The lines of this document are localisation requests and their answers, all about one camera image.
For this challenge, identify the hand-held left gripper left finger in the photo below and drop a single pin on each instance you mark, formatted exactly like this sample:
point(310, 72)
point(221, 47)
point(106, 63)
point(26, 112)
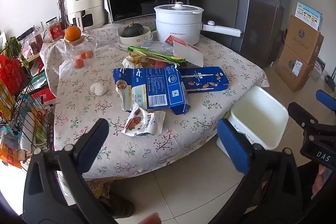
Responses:
point(93, 146)

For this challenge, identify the large orange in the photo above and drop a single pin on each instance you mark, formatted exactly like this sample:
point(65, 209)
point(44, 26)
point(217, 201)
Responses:
point(73, 33)

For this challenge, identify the person's right hand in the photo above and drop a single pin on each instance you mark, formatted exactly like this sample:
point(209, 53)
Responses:
point(320, 179)

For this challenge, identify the green kabocha squash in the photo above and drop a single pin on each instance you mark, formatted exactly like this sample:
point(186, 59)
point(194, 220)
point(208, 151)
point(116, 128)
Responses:
point(132, 29)

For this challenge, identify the small printed box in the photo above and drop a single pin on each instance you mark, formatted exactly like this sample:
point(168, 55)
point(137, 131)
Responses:
point(320, 65)

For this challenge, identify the white electric pot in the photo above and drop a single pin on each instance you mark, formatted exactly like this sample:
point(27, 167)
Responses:
point(176, 27)

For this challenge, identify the clear plastic bottle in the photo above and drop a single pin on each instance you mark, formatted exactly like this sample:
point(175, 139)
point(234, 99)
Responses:
point(157, 47)

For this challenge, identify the blue almond print carton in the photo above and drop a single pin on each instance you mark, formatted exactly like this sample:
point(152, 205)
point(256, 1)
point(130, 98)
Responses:
point(204, 78)

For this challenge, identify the green snack wrapper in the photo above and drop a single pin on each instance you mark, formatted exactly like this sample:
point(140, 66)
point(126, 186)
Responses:
point(157, 56)

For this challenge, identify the cream bread packet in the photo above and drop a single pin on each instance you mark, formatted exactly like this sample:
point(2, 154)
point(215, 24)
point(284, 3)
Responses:
point(134, 61)

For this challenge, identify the red label jar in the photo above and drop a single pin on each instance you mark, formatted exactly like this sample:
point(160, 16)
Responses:
point(55, 32)

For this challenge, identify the white paper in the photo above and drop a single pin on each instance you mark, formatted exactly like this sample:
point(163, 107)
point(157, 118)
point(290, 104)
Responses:
point(99, 88)

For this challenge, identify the green vegetable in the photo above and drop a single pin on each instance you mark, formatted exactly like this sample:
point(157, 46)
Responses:
point(153, 28)

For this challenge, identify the jar of red snacks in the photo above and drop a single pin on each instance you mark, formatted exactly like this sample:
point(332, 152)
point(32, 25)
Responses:
point(36, 43)

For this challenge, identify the red rimmed lid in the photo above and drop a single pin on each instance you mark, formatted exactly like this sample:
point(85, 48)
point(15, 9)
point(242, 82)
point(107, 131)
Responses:
point(161, 64)

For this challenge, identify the yellow floral undercloth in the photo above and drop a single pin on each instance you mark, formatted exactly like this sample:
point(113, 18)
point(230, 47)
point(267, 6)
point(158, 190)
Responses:
point(102, 184)

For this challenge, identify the red plastic basket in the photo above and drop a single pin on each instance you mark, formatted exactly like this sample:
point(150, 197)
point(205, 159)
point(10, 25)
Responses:
point(11, 74)

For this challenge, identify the green leafy plant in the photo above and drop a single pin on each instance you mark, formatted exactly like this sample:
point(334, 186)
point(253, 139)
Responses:
point(13, 48)

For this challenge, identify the cream air fryer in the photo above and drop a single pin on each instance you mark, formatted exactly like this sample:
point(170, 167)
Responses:
point(84, 1)

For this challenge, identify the large blue carton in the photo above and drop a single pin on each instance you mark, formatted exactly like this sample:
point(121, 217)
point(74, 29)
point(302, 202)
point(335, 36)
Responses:
point(152, 87)

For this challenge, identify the brown slipper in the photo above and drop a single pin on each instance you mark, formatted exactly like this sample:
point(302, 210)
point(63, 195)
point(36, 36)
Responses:
point(118, 207)

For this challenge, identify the red box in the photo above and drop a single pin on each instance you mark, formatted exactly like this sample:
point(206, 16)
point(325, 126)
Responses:
point(44, 96)

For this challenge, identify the cream flower print bowl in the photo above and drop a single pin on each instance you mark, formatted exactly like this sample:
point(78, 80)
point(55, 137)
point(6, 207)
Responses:
point(136, 39)

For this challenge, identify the glass vase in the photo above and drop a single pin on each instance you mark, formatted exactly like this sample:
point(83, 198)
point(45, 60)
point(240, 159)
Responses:
point(63, 14)

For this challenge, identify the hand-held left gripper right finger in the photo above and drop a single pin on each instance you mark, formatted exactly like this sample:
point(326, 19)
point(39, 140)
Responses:
point(233, 146)

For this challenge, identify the blue white box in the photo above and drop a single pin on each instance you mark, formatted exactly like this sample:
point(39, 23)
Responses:
point(308, 15)

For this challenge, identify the white nut snack packet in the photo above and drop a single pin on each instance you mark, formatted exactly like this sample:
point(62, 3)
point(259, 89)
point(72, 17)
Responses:
point(147, 121)

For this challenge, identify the orange snack packet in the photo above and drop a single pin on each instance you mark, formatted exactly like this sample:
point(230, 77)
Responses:
point(9, 155)

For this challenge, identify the small kumquat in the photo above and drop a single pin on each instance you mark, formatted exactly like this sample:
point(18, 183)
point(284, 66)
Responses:
point(79, 63)
point(82, 55)
point(89, 54)

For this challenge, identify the white plastic bin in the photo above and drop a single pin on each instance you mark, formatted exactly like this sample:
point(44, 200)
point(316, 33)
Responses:
point(260, 111)

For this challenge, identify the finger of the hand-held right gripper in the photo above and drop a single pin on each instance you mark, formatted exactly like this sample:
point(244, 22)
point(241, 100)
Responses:
point(302, 113)
point(326, 99)

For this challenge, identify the white wall socket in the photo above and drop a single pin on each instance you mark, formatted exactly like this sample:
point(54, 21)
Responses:
point(38, 27)

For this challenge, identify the grey refrigerator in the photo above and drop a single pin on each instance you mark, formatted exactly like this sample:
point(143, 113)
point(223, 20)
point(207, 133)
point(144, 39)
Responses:
point(236, 3)

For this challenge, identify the white orange paper box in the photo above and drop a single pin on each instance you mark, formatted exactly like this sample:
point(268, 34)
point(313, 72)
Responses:
point(189, 56)

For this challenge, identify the person's left hand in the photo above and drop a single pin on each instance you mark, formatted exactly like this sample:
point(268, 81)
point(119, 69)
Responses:
point(147, 219)

